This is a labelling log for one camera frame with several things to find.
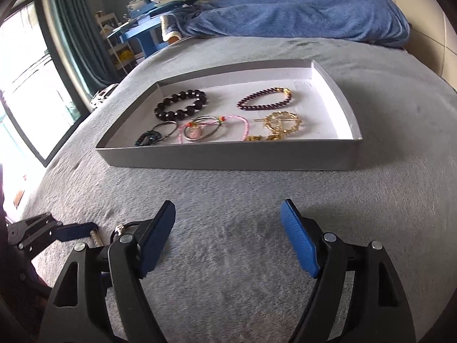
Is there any black framed window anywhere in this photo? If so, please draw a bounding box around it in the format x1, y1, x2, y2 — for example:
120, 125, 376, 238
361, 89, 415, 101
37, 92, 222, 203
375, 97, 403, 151
0, 0, 91, 167

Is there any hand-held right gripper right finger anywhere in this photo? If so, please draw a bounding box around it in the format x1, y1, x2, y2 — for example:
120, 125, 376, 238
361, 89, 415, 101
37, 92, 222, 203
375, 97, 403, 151
280, 199, 416, 343

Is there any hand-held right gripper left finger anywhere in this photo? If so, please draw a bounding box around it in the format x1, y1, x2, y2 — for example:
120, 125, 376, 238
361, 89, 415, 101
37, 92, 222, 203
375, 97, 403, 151
37, 200, 176, 343

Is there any white trolley shelf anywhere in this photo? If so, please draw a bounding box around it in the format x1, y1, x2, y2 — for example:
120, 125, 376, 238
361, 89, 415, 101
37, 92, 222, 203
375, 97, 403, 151
95, 11, 138, 75

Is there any blue desk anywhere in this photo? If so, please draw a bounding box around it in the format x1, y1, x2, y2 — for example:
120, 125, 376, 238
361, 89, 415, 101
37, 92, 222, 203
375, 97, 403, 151
107, 0, 201, 61

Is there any grey cardboard box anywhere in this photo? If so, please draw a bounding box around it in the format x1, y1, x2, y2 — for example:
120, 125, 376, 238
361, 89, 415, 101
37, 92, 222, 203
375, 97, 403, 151
95, 59, 363, 171

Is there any dark blue beaded bracelet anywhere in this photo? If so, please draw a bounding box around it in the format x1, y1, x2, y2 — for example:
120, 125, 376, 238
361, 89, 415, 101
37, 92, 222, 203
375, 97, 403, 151
135, 131, 161, 147

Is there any beige wardrobe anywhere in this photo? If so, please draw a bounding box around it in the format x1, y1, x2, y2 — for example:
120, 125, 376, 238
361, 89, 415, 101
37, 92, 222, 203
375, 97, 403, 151
387, 0, 457, 90

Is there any large black bead bracelet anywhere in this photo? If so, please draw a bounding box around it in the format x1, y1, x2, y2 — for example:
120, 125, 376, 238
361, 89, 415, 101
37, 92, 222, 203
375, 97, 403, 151
154, 89, 208, 121

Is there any teal curtain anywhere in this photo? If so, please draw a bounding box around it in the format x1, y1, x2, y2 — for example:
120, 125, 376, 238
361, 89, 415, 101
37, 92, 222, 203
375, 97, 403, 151
48, 0, 122, 93

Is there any gold ornate bracelet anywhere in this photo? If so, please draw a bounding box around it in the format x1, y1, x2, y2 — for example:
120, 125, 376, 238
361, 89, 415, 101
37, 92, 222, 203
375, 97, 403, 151
253, 111, 303, 140

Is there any pink bead bracelet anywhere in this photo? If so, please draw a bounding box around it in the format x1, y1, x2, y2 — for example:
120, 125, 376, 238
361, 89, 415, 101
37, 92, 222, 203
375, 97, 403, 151
177, 115, 251, 144

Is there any silver bangle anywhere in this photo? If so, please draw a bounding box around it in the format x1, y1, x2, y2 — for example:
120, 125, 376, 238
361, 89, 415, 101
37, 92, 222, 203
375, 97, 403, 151
184, 115, 219, 143
152, 121, 178, 140

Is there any blue fleece blanket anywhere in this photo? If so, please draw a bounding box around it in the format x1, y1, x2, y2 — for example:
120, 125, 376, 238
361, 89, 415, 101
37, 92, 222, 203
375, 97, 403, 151
161, 0, 411, 49

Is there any grey bed cover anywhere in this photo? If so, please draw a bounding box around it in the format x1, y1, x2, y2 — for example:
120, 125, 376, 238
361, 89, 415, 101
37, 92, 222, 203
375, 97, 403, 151
18, 36, 457, 343

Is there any gold chain bracelet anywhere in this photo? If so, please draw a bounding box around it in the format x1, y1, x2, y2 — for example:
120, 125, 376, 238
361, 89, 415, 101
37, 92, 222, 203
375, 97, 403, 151
246, 134, 282, 143

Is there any purple bead bracelet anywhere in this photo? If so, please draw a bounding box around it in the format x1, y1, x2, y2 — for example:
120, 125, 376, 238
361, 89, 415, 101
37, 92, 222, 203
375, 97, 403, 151
236, 86, 294, 111

